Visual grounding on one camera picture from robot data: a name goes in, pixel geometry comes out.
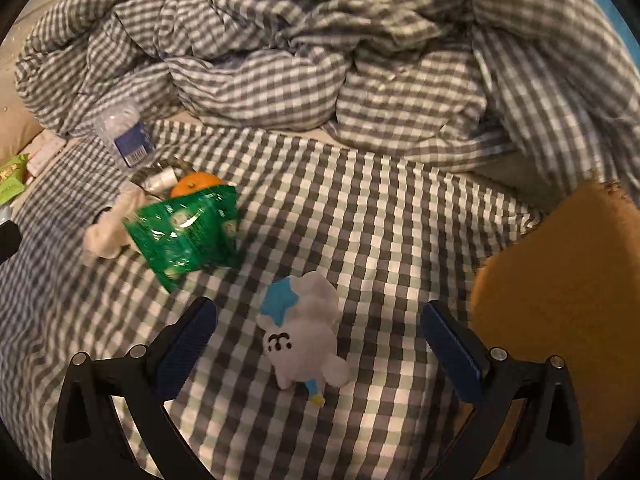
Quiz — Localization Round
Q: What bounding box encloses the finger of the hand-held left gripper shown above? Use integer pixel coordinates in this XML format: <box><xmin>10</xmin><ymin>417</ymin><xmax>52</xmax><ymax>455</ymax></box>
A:
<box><xmin>0</xmin><ymin>221</ymin><xmax>22</xmax><ymax>264</ymax></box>

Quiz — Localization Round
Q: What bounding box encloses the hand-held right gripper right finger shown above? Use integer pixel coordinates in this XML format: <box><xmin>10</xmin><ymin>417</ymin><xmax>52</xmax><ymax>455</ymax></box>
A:
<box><xmin>420</xmin><ymin>300</ymin><xmax>586</xmax><ymax>480</ymax></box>

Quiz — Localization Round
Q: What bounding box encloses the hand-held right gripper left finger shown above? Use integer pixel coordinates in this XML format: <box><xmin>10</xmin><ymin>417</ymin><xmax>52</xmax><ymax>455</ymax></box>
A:
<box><xmin>51</xmin><ymin>296</ymin><xmax>217</xmax><ymax>480</ymax></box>

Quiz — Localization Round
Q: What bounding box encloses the white plush toy blue star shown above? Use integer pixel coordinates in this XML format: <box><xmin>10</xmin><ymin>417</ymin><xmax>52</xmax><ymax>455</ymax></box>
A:
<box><xmin>256</xmin><ymin>270</ymin><xmax>352</xmax><ymax>407</ymax></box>

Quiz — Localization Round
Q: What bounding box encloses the brown cardboard box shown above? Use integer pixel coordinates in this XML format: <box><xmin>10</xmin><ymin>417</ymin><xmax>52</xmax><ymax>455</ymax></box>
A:
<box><xmin>470</xmin><ymin>180</ymin><xmax>640</xmax><ymax>480</ymax></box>

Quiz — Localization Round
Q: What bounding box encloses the clear plastic bottle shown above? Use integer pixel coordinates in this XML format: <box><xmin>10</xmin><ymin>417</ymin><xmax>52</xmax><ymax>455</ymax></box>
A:
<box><xmin>94</xmin><ymin>101</ymin><xmax>153</xmax><ymax>168</ymax></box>

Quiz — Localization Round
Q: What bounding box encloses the small green yellow packet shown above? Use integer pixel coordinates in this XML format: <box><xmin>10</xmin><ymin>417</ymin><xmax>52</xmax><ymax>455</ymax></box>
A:
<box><xmin>0</xmin><ymin>154</ymin><xmax>30</xmax><ymax>206</ymax></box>

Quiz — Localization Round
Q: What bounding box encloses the white pink packet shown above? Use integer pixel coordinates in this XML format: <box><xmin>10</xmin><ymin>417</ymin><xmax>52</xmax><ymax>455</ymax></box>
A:
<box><xmin>25</xmin><ymin>130</ymin><xmax>66</xmax><ymax>178</ymax></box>

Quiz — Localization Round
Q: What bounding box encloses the white knotted cloth toy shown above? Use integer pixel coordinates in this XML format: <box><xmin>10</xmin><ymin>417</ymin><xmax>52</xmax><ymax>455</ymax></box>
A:
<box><xmin>82</xmin><ymin>182</ymin><xmax>143</xmax><ymax>261</ymax></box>

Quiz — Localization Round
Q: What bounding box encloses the green snack packet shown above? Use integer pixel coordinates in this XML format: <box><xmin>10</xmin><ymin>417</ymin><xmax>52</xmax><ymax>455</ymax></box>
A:
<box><xmin>123</xmin><ymin>185</ymin><xmax>244</xmax><ymax>294</ymax></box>

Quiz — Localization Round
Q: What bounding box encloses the small white bottle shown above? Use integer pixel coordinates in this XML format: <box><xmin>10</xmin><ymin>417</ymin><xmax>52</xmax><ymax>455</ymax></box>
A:
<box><xmin>131</xmin><ymin>159</ymin><xmax>188</xmax><ymax>193</ymax></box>

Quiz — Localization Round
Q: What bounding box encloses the orange fruit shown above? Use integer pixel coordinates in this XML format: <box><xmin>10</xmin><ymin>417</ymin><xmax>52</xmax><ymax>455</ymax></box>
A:
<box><xmin>170</xmin><ymin>172</ymin><xmax>223</xmax><ymax>198</ymax></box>

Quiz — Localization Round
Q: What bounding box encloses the grey gingham bedsheet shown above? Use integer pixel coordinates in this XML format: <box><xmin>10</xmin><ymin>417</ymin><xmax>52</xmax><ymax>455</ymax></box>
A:
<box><xmin>0</xmin><ymin>120</ymin><xmax>551</xmax><ymax>480</ymax></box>

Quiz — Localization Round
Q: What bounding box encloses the grey gingham duvet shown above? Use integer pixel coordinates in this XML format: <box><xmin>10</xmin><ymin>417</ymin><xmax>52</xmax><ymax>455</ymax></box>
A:
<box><xmin>14</xmin><ymin>0</ymin><xmax>640</xmax><ymax>196</ymax></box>

